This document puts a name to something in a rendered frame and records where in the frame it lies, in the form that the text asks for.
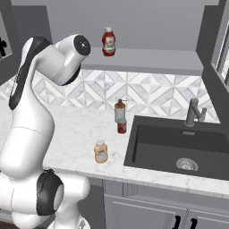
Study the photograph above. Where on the grey sink tap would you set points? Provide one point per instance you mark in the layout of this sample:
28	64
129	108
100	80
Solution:
193	113

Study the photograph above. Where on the grey soap dispenser bottle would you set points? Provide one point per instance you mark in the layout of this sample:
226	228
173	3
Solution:
120	111

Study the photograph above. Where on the grey open wall cabinet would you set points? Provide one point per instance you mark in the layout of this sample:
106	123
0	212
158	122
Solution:
143	35

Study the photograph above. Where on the orange condiment bottle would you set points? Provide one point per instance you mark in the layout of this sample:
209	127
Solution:
101	152

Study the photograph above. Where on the dark grey sink basin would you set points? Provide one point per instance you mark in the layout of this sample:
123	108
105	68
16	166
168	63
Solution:
179	149

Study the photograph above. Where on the grey cabinet door with glass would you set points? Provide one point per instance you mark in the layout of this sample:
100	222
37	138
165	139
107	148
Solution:
6	41

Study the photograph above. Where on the small red shaker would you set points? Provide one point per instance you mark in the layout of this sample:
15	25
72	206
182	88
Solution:
121	125

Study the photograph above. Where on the red ketchup bottle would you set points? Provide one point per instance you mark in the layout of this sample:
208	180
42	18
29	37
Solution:
108	43

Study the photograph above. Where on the grey base cupboard door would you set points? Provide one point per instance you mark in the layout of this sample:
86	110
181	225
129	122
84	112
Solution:
208	220
143	213

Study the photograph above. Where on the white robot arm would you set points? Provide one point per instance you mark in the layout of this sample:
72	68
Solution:
29	140

